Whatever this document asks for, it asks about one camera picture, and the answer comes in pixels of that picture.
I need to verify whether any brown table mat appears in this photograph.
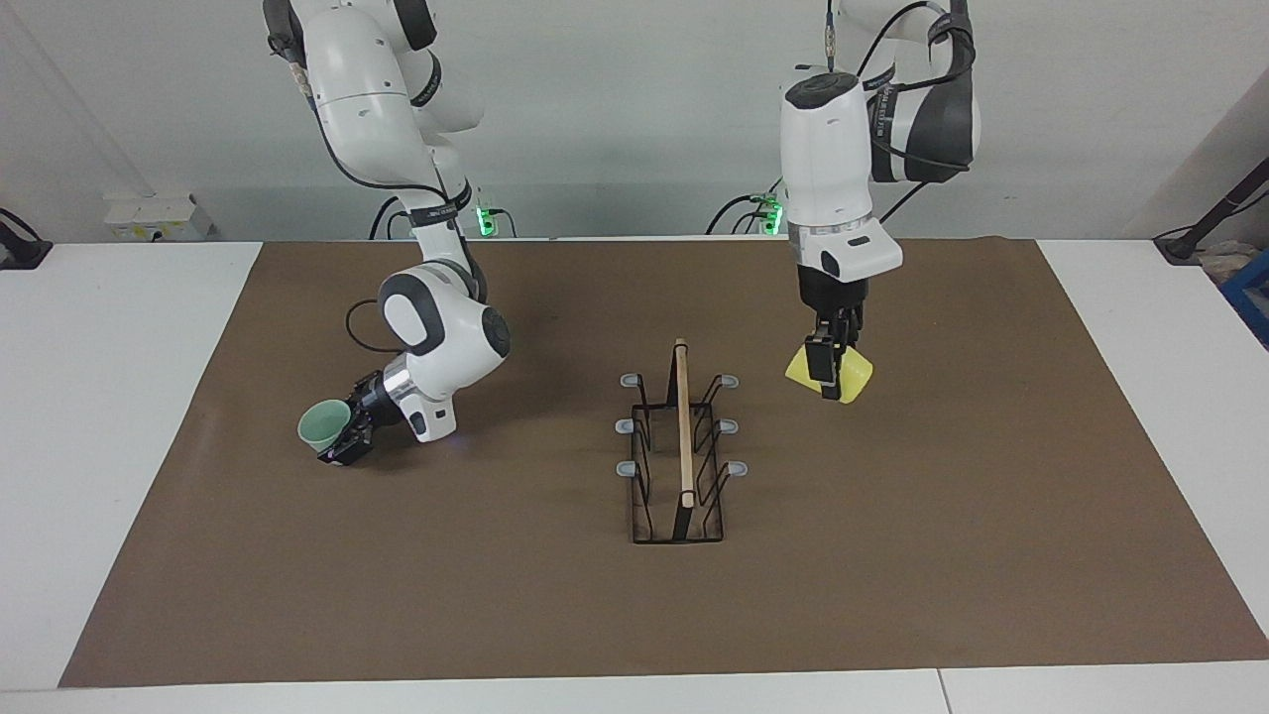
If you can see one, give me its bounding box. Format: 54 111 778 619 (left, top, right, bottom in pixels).
58 238 1269 688

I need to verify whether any black base cable bundle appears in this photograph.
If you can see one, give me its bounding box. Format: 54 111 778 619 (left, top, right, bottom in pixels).
706 178 789 236

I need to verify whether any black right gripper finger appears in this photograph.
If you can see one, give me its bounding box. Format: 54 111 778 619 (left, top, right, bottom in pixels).
319 416 376 465

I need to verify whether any black wire cup rack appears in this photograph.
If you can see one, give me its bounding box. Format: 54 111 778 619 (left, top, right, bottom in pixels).
615 337 750 544

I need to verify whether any pale green plastic cup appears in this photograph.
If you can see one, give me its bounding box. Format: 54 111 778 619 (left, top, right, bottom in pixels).
297 400 354 455

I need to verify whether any white power strip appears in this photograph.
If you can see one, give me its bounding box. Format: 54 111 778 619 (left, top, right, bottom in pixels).
104 193 214 242

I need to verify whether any yellow plastic cup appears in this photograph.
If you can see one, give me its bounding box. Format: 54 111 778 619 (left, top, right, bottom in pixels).
785 342 875 405

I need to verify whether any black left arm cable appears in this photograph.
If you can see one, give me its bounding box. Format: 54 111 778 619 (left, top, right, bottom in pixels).
821 0 978 224

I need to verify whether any black clamp mount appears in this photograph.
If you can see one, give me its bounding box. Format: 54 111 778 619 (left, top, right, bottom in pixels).
0 208 53 271

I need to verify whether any black slanted stand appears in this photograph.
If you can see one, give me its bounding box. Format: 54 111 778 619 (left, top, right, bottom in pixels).
1153 159 1269 264

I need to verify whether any blue box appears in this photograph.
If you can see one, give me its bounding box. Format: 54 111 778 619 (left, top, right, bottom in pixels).
1221 248 1269 348

